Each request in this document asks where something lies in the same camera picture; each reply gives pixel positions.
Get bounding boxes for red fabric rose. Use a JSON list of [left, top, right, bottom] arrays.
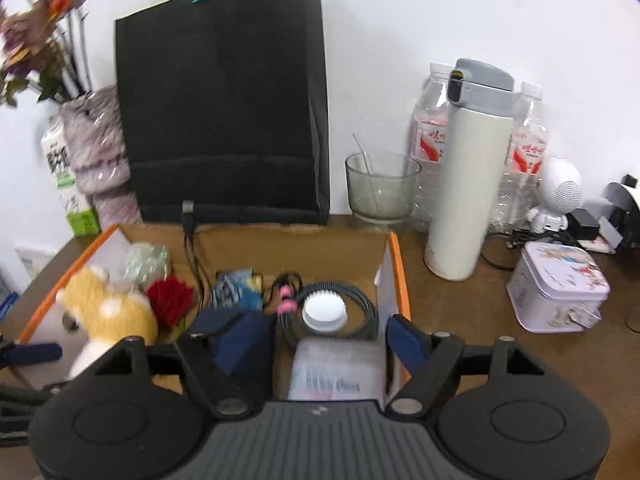
[[145, 275, 194, 334]]

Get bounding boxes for blue snack packets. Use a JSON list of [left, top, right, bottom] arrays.
[[208, 269, 264, 311]]

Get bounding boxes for coiled black cable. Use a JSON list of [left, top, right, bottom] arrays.
[[264, 272, 380, 349]]

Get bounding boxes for clear glass cup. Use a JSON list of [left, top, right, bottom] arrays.
[[344, 136, 422, 226]]

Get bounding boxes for red cardboard box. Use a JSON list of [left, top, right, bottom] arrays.
[[2, 223, 411, 389]]

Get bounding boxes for black usb cable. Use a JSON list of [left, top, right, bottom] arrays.
[[180, 199, 214, 311]]

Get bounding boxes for white printed tin box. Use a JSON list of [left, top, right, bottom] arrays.
[[506, 242, 611, 334]]

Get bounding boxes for black paper bag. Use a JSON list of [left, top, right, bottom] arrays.
[[115, 0, 330, 224]]

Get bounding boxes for yellow white plush alpaca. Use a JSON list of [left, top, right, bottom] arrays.
[[56, 266, 158, 379]]

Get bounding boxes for black power adapter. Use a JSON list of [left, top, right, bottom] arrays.
[[566, 208, 600, 240]]

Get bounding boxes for right clear water bottle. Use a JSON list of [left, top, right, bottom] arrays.
[[489, 82, 549, 233]]

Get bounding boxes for white wall socket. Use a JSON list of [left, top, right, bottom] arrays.
[[15, 245, 56, 280]]

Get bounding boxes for purple marbled vase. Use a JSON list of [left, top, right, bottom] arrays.
[[60, 86, 142, 229]]

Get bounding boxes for dried pink flower bouquet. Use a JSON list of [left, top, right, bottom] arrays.
[[1, 0, 92, 108]]

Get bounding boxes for white tissue packet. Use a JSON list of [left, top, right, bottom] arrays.
[[288, 338, 386, 403]]

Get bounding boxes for white paper stack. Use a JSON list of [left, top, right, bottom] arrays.
[[599, 174, 640, 259]]

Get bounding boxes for navy blue zip pouch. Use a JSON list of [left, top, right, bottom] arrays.
[[189, 308, 276, 379]]

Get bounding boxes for iridescent wrapped ball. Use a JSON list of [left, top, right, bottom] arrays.
[[122, 243, 172, 288]]

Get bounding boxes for clear water bottle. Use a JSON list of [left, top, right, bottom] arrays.
[[489, 82, 549, 233], [409, 63, 452, 232]]

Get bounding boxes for white round cap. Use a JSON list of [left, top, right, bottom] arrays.
[[302, 290, 348, 334]]

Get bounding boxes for left clear water bottle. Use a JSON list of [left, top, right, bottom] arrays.
[[409, 63, 452, 232]]

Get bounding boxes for white thermos flask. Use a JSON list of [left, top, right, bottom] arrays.
[[424, 58, 514, 282]]

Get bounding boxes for green white milk carton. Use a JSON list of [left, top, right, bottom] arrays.
[[40, 116, 101, 236]]

